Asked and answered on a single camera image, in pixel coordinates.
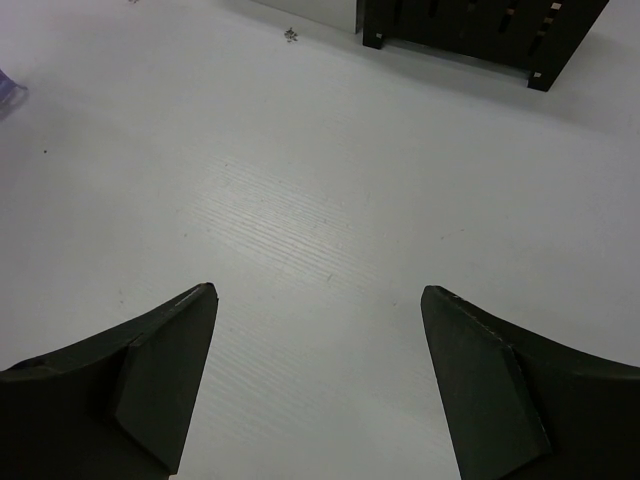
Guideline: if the black slotted organizer box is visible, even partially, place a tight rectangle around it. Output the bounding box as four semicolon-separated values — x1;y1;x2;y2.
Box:
361;0;608;92

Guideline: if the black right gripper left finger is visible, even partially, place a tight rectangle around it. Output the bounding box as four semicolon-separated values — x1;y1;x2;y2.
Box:
1;283;218;479

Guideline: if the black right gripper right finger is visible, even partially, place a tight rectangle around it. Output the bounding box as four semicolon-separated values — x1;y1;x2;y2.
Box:
421;286;639;479

